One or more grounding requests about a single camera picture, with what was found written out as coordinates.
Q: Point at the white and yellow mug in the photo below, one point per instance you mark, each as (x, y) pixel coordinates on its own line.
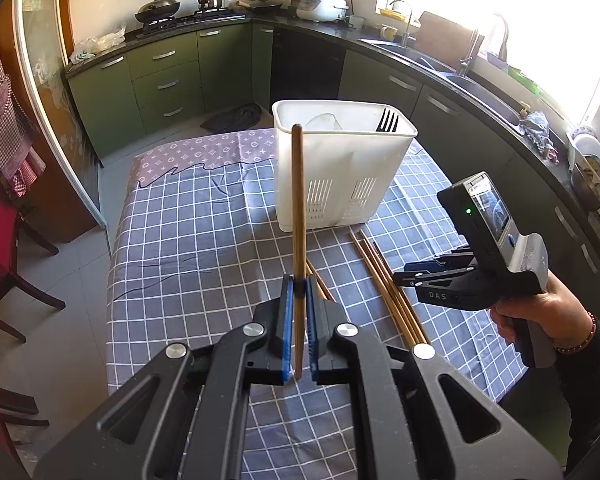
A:
(388, 33)

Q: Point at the sliding glass door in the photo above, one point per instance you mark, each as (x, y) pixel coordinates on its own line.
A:
(45, 85)

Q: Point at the red wooden chair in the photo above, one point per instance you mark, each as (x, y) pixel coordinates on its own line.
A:
(0, 255)

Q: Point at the white bowl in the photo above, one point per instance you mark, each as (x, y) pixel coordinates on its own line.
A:
(587, 147)

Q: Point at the steel double sink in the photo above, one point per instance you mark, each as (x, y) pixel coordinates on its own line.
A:
(480, 87)

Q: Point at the white plastic bags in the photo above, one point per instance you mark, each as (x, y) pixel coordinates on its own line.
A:
(100, 42)

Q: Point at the red checked apron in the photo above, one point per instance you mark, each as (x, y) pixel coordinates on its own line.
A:
(0, 110)

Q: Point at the white rice cooker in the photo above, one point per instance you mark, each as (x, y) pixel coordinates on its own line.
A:
(321, 7)

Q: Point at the metal bowl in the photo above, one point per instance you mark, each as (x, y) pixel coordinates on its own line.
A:
(585, 185)

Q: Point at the glass cup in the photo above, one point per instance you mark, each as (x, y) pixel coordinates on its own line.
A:
(356, 21)

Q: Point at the person's right hand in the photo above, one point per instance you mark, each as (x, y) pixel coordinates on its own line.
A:
(565, 315)

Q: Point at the white plastic utensil holder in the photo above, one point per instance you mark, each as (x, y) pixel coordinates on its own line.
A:
(340, 160)

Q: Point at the wooden cutting board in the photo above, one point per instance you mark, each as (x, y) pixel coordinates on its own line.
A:
(442, 30)

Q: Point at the dark floor mat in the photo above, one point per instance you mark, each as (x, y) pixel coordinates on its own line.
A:
(232, 117)

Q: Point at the black wok with lid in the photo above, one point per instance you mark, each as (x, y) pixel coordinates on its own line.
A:
(157, 7)

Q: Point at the black frying pan with lid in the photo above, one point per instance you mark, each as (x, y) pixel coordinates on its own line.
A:
(262, 6)

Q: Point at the slender single wooden chopstick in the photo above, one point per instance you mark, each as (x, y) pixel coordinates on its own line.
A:
(298, 200)

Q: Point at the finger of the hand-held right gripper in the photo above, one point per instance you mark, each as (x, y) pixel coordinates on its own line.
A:
(432, 278)
(424, 266)

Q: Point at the yellow tray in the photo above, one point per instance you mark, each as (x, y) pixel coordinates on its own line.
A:
(392, 12)

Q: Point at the small black kettle pot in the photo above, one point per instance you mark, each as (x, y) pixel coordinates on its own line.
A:
(211, 2)

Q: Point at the tall steel faucet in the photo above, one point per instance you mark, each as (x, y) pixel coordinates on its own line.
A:
(472, 45)

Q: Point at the green plastic container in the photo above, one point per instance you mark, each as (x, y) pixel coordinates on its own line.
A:
(517, 75)

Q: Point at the dark wooden chair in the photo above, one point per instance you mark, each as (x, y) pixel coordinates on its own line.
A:
(5, 405)

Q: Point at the translucent plastic utensil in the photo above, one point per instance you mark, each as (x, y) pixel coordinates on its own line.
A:
(322, 121)

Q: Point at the black gas stove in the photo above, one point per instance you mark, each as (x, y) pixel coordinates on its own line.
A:
(190, 21)

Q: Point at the black plastic fork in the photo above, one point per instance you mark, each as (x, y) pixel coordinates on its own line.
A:
(387, 122)

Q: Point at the kitchen window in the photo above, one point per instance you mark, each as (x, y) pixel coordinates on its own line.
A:
(530, 10)

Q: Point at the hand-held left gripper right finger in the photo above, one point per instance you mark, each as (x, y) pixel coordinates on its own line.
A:
(313, 342)

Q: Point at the bunch of wooden chopsticks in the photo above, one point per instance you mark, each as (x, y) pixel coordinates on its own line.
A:
(380, 280)

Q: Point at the dark stone countertop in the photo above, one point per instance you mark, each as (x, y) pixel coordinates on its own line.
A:
(542, 175)

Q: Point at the small steel faucet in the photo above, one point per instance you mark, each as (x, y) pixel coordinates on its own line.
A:
(408, 30)

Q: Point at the black built-in appliance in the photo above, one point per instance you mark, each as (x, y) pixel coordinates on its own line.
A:
(305, 70)

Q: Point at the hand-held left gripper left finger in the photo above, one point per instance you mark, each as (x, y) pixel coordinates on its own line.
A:
(287, 332)

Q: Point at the blue checked tablecloth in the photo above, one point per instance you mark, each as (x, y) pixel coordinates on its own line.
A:
(190, 240)

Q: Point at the crumpled grey cloth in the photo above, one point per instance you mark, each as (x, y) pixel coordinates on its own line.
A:
(537, 132)

